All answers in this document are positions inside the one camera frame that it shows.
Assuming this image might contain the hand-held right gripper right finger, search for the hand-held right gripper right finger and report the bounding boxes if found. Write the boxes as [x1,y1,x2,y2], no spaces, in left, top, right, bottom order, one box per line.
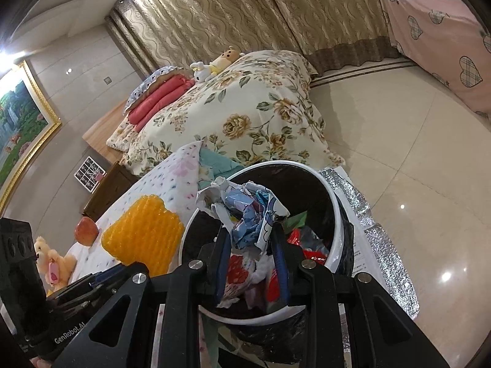
[270,218,451,368]

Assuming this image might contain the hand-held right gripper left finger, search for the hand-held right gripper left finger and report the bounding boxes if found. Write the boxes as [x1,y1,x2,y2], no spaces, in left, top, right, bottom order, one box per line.
[54,230,233,368]

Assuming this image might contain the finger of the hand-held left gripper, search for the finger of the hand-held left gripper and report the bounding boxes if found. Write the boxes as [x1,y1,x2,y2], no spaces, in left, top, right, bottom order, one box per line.
[48,276,116,305]
[92,263,133,286]

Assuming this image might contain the red snack packet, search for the red snack packet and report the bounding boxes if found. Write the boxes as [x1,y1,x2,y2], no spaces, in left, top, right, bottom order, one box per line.
[286,226,331,269]

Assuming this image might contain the orange foam fruit net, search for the orange foam fruit net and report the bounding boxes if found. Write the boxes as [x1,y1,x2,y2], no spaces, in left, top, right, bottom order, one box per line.
[101,195,185,276]

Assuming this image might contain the white blue wrapper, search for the white blue wrapper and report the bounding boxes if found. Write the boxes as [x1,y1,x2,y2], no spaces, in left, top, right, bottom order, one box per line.
[195,176,291,257]

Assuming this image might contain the white trash bin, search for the white trash bin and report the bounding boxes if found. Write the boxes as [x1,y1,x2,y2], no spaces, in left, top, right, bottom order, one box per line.
[178,161,355,365]

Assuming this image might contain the cream teddy bear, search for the cream teddy bear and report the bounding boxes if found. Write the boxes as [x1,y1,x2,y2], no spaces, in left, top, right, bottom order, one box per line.
[34,236,77,294]

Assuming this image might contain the red apple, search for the red apple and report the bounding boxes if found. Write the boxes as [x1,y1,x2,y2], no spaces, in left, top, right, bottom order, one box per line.
[75,217,99,246]

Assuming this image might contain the wooden nightstand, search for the wooden nightstand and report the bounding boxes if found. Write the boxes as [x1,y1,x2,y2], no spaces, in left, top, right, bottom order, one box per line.
[82,161,139,223]

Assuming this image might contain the teal cloth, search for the teal cloth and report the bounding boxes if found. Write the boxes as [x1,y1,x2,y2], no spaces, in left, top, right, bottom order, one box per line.
[197,148,246,185]

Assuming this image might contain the silver foil mat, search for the silver foil mat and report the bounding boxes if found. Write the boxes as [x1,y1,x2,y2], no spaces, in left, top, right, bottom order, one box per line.
[322,167,420,320]

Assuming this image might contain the floral pillow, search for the floral pillow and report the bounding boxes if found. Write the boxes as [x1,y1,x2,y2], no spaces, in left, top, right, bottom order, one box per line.
[105,117,144,153]

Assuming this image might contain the gold framed landscape painting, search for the gold framed landscape painting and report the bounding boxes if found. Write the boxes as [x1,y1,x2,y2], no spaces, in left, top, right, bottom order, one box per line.
[0,59,62,213]

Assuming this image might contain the wooden headboard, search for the wooden headboard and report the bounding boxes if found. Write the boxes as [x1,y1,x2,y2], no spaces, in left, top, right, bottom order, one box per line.
[82,100,133,163]

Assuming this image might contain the floral bed cover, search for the floral bed cover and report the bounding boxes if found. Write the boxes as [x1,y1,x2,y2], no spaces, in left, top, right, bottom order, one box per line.
[121,50,346,179]

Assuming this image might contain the folded pink blanket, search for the folded pink blanket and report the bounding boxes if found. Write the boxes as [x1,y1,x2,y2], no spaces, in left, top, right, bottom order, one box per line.
[127,75,196,131]

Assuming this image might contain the white rabbit plush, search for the white rabbit plush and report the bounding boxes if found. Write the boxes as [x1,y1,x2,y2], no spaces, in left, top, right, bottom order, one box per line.
[191,61,215,83]

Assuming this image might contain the blue white dotted pillow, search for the blue white dotted pillow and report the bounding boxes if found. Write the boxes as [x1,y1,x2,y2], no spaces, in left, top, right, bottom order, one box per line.
[123,66,185,113]

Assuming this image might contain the yellow plush toy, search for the yellow plush toy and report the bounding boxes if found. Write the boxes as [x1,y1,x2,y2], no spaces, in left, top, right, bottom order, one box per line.
[209,46,246,74]

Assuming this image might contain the beige patterned curtain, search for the beige patterned curtain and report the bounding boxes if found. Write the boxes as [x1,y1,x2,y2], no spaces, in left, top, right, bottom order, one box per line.
[105,0,407,79]

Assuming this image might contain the pink heart print cover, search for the pink heart print cover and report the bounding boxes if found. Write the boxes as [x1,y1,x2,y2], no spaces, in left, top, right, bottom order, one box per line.
[378,0,491,117]

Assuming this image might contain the photo grid frame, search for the photo grid frame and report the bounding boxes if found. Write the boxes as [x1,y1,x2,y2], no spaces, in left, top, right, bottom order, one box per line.
[74,156,106,193]

